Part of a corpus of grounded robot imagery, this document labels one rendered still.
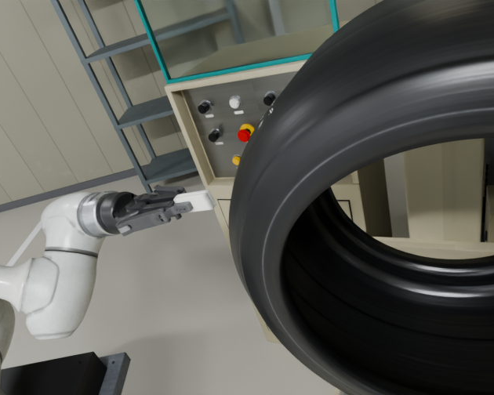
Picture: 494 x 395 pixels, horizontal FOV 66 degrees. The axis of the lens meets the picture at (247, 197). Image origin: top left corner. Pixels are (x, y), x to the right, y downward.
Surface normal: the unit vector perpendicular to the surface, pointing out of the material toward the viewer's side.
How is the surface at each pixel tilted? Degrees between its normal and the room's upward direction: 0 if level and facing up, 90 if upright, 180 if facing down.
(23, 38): 90
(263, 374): 0
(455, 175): 90
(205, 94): 90
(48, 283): 53
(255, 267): 86
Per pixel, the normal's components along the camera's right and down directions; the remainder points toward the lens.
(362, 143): -0.44, 0.40
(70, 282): 0.59, -0.22
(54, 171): 0.01, 0.53
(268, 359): -0.28, -0.81
